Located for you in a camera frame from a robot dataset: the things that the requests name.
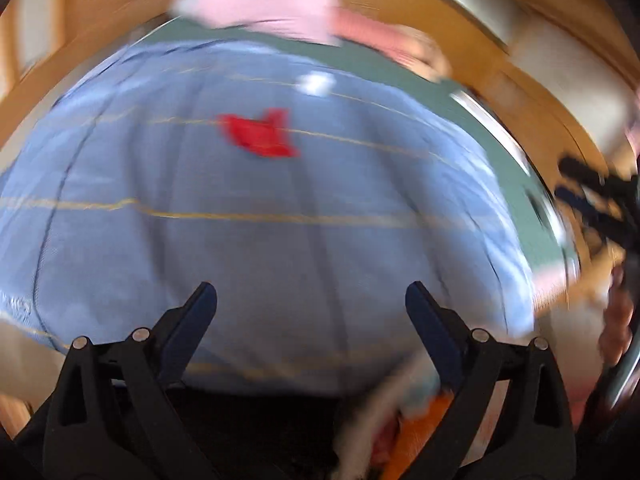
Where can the orange snack packet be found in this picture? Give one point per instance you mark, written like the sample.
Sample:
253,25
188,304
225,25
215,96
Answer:
412,440

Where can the white crumpled paper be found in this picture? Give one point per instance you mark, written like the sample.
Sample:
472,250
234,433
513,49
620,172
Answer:
315,83

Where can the blue checked bedsheet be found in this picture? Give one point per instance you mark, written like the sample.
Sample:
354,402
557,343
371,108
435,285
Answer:
250,240

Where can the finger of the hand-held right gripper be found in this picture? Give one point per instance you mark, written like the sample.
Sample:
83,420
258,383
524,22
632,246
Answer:
575,200
580,170

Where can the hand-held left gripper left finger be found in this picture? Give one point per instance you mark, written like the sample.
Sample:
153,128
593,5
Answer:
200,305

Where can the person's right hand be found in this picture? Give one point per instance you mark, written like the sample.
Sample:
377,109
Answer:
620,320

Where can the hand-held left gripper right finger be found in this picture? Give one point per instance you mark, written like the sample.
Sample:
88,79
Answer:
425,315

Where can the black bag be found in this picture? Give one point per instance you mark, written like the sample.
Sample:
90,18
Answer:
260,435

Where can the white metal rail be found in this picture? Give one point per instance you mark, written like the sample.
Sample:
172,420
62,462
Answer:
480,105

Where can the red crumpled wrapper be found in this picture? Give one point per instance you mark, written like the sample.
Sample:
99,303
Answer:
257,135

